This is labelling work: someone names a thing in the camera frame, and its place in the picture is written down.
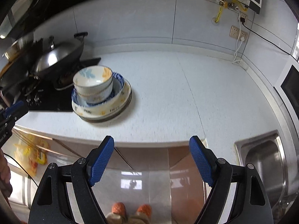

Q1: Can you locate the floral ceramic bowl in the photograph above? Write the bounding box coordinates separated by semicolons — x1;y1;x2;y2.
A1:
73;65;113;104

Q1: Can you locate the person's left hand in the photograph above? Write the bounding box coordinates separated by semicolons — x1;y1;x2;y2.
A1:
0;150;11;187

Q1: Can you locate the black gas stove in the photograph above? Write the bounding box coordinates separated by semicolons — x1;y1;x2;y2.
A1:
1;57;101;112

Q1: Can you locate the steel sink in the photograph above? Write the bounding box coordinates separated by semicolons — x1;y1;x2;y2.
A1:
234;129;292;209

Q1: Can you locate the black wok with lid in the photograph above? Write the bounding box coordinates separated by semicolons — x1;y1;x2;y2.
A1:
32;32;88;78

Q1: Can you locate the floral plate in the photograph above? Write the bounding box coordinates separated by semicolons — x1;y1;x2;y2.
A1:
72;79;132;122

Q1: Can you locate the blue patterned bowl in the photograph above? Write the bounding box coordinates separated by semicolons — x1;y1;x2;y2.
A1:
71;72;125;107

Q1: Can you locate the white microwave oven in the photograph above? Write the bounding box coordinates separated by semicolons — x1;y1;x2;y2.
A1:
274;56;299;135

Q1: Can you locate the white power cable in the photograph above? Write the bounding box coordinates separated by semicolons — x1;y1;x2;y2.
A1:
232;14;247;65

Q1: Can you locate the beige wall socket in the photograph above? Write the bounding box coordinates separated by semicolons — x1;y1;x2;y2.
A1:
238;12;247;24
229;26;248;41

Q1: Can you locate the black power cable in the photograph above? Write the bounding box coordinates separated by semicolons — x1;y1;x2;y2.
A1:
240;16;299;64

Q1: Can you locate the yellow gas hose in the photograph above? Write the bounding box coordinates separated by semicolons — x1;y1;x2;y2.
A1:
203;0;229;24

